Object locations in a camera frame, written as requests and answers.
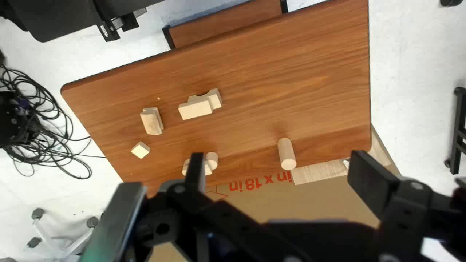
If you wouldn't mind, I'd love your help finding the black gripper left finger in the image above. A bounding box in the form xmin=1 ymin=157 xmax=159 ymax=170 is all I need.
xmin=78 ymin=151 xmax=292 ymax=262

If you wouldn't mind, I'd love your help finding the black cable tangle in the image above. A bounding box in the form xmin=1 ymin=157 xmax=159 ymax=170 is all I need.
xmin=0 ymin=62 xmax=106 ymax=180

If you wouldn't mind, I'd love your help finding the half-round wooden block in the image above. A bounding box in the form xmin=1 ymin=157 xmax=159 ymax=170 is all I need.
xmin=138 ymin=106 xmax=164 ymax=137

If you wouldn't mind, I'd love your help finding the wooden lower table shelf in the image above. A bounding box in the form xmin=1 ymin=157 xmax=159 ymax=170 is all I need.
xmin=161 ymin=0 xmax=285 ymax=51

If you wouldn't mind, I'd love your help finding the small wooden cube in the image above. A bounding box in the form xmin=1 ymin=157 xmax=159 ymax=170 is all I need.
xmin=129 ymin=140 xmax=151 ymax=160

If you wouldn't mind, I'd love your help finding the cardboard box with red print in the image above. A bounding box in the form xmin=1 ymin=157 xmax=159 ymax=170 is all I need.
xmin=143 ymin=122 xmax=404 ymax=262

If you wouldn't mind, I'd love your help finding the grey caster base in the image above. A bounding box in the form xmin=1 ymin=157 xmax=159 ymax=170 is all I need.
xmin=25 ymin=205 xmax=100 ymax=259

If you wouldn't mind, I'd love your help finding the light wooden plank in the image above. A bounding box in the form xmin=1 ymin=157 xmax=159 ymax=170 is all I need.
xmin=289 ymin=159 xmax=350 ymax=186

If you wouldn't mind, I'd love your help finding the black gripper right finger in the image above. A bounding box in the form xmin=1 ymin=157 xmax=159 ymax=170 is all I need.
xmin=346 ymin=150 xmax=466 ymax=262

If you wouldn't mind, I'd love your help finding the rectangular wooden block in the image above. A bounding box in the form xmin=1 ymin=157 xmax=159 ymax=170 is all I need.
xmin=175 ymin=99 xmax=215 ymax=122

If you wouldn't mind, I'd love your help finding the black equipment with bracket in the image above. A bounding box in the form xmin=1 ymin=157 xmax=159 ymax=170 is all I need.
xmin=0 ymin=0 xmax=164 ymax=44

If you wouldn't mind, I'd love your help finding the black device box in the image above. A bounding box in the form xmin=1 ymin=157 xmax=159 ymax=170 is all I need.
xmin=0 ymin=92 xmax=31 ymax=147

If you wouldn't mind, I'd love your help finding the wooden cylinder block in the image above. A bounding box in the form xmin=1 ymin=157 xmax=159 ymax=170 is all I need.
xmin=276 ymin=137 xmax=298 ymax=172

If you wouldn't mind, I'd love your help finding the wooden arch block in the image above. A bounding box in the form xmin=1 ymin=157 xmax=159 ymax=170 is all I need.
xmin=187 ymin=87 xmax=224 ymax=111

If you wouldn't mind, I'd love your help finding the black metal stand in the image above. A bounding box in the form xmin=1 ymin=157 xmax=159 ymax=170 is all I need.
xmin=442 ymin=86 xmax=466 ymax=176

